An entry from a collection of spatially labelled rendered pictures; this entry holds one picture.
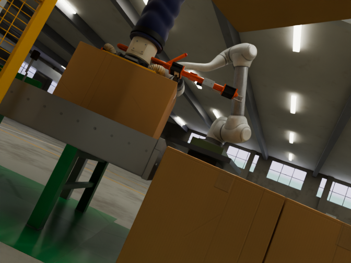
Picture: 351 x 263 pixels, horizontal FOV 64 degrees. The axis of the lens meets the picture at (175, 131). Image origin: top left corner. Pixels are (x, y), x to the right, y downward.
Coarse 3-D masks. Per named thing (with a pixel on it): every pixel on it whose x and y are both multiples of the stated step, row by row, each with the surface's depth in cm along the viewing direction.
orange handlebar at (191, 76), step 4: (120, 44) 176; (120, 48) 179; (124, 48) 176; (152, 60) 175; (156, 60) 174; (160, 60) 174; (164, 64) 174; (168, 64) 174; (168, 68) 178; (184, 72) 173; (188, 72) 173; (184, 76) 178; (188, 76) 177; (192, 76) 173; (196, 76) 172; (192, 80) 177; (196, 80) 176; (200, 80) 173; (216, 84) 172; (216, 88) 175; (220, 88) 172; (236, 96) 173
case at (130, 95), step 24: (96, 48) 158; (72, 72) 156; (96, 72) 156; (120, 72) 157; (144, 72) 157; (72, 96) 154; (96, 96) 154; (120, 96) 154; (144, 96) 155; (168, 96) 155; (120, 120) 152; (144, 120) 153
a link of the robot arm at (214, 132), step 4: (216, 120) 233; (220, 120) 231; (224, 120) 230; (212, 124) 235; (216, 124) 230; (220, 124) 227; (212, 128) 231; (216, 128) 227; (220, 128) 224; (208, 132) 233; (212, 132) 229; (216, 132) 226; (208, 136) 230; (212, 136) 228; (216, 136) 227; (220, 140) 228
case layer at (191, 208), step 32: (192, 160) 88; (160, 192) 86; (192, 192) 86; (224, 192) 86; (256, 192) 86; (160, 224) 85; (192, 224) 85; (224, 224) 85; (256, 224) 85; (288, 224) 85; (320, 224) 85; (128, 256) 83; (160, 256) 83; (192, 256) 83; (224, 256) 83; (256, 256) 83; (288, 256) 83; (320, 256) 83
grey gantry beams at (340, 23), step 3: (330, 21) 365; (333, 21) 362; (336, 21) 360; (339, 21) 358; (342, 21) 356; (345, 21) 355; (348, 21) 355; (333, 24) 367; (336, 24) 364; (339, 24) 363; (342, 24) 360; (345, 24) 358; (348, 24) 356; (342, 27) 365; (345, 27) 363; (348, 27) 361
